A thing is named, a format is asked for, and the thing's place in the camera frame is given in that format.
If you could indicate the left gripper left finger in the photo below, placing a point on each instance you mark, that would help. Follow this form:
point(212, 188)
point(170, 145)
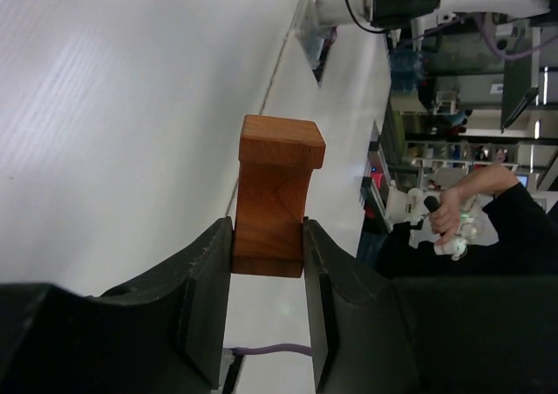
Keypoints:
point(160, 332)

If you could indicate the operator black sleeve forearm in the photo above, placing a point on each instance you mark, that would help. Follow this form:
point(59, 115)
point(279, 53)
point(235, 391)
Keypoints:
point(527, 236)

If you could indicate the reddish wooden arch block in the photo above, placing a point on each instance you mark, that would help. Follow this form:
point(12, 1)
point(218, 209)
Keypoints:
point(277, 157)

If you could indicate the black teleoperation handle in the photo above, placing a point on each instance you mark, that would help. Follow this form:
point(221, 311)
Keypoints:
point(433, 206)

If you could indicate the operator bare hand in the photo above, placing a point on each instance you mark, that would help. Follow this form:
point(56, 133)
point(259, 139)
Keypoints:
point(450, 200)

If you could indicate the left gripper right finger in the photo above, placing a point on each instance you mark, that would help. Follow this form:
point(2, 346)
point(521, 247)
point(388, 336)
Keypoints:
point(369, 334)

